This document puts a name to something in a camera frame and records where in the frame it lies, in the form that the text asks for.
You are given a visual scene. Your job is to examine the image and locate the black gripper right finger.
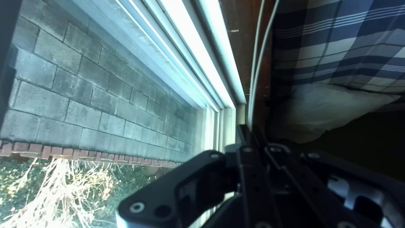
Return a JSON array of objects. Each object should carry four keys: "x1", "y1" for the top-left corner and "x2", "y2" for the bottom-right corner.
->
[{"x1": 264, "y1": 142, "x2": 405, "y2": 228}]

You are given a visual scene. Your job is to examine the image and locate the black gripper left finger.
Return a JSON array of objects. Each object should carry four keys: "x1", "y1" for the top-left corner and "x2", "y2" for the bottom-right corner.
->
[{"x1": 115, "y1": 124, "x2": 281, "y2": 228}]

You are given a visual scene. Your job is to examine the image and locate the white blind pull cord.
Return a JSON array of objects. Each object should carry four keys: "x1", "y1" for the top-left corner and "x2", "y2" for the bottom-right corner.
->
[{"x1": 246, "y1": 0, "x2": 281, "y2": 129}]

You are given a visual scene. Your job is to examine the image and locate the white pillow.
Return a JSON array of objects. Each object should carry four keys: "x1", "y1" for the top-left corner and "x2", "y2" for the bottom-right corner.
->
[{"x1": 269, "y1": 81, "x2": 402, "y2": 144}]

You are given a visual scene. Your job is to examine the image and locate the bare trees outside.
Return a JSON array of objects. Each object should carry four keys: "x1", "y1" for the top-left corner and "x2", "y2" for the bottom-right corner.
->
[{"x1": 0, "y1": 154, "x2": 178, "y2": 228}]

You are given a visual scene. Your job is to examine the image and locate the blue plaid bed sheet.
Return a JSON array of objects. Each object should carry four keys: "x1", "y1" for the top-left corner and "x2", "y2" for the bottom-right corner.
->
[{"x1": 271, "y1": 0, "x2": 405, "y2": 96}]

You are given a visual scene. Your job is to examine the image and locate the white window frame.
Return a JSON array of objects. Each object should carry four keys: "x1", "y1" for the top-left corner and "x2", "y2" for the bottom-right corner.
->
[{"x1": 54, "y1": 0, "x2": 250, "y2": 166}]

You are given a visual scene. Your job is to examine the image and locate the thin white blind cord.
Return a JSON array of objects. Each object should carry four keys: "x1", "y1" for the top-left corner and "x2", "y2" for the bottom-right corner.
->
[{"x1": 249, "y1": 0, "x2": 267, "y2": 92}]

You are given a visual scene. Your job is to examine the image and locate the dark bed frame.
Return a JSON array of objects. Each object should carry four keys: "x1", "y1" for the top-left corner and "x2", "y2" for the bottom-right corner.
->
[{"x1": 219, "y1": 0, "x2": 276, "y2": 128}]

